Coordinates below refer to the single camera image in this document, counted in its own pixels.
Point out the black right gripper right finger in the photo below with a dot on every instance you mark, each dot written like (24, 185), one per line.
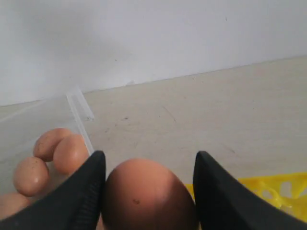
(223, 203)

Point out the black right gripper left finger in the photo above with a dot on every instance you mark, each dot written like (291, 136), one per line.
(75, 205)

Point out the brown egg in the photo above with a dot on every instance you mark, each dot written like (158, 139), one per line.
(45, 146)
(31, 176)
(12, 203)
(142, 194)
(70, 154)

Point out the yellow plastic egg tray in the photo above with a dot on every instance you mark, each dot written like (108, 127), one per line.
(287, 192)

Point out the brown egg top back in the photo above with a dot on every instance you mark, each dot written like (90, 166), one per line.
(45, 146)

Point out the clear plastic storage box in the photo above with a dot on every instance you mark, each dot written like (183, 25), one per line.
(20, 130)

